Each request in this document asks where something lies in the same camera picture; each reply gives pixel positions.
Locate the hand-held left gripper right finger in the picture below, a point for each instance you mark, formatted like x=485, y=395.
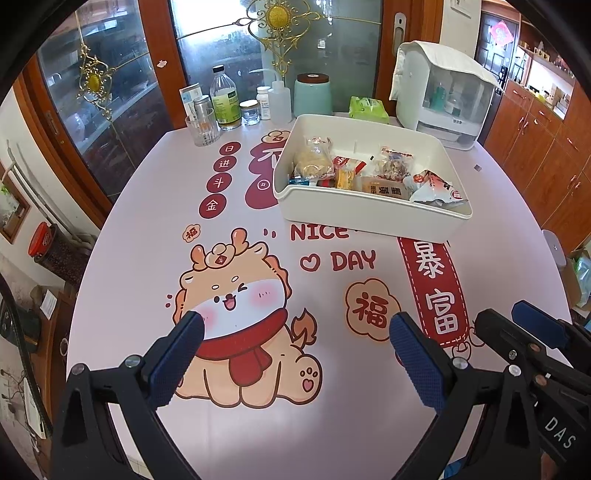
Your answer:
x=415, y=364

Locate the orange bread bun packet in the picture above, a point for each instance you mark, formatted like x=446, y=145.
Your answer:
x=383, y=188

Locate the wooden picture frame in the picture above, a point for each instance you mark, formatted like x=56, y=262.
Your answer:
x=11, y=207

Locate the white and blue box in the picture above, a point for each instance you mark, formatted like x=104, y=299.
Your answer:
x=188, y=98

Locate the mint canister with brown lid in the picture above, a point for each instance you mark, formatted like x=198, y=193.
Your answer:
x=314, y=94

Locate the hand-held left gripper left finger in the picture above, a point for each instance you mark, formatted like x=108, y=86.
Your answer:
x=178, y=355

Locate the small gold door ornament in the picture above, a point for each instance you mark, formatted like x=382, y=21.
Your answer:
x=94, y=81

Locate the white desktop storage cabinet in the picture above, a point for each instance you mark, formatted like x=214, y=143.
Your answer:
x=443, y=97

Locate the small glass jar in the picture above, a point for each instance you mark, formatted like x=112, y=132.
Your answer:
x=250, y=112

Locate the small metal can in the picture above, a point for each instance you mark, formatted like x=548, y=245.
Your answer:
x=202, y=105

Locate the jar with red lid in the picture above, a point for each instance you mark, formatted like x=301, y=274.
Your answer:
x=55, y=254

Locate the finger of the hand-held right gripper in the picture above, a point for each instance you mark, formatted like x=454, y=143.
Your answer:
x=538, y=319
x=501, y=334

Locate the red door decoration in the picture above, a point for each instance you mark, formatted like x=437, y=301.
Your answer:
x=502, y=33

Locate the grey plastic container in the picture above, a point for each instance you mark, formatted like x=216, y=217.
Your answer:
x=556, y=249

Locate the clear bottle with green label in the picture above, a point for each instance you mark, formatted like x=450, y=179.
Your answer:
x=225, y=99

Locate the dark entrance door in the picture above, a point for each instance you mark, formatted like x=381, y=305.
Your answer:
x=489, y=78

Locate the white squeeze bottle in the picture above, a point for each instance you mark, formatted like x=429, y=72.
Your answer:
x=280, y=101

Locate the small white pill bottle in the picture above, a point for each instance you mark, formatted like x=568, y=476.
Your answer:
x=263, y=101

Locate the red and white snack packet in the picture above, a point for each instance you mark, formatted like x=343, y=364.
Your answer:
x=436, y=188

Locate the white plastic storage bin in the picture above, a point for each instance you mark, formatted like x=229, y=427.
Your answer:
x=369, y=217

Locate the brown wooden cabinets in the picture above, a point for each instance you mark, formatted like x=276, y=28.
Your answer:
x=540, y=138

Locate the wooden framed glass door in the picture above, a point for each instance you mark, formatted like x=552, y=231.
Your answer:
x=221, y=46
x=129, y=138

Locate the green tissue pack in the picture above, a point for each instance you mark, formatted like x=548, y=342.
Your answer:
x=368, y=108

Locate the nut cluster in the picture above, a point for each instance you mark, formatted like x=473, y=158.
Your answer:
x=395, y=164

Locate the open wall shelf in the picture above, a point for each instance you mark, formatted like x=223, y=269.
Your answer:
x=545, y=69

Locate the large gold door ornament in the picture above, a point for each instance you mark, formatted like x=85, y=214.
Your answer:
x=277, y=27

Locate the clear glass cup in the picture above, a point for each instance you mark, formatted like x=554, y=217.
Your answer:
x=202, y=131

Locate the yellow snack packet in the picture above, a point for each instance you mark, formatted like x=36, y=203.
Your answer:
x=344, y=179

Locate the green plastic bag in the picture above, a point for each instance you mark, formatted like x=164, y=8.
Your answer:
x=581, y=274

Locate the pale rice crisp cake packet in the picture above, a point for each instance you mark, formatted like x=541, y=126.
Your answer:
x=314, y=161

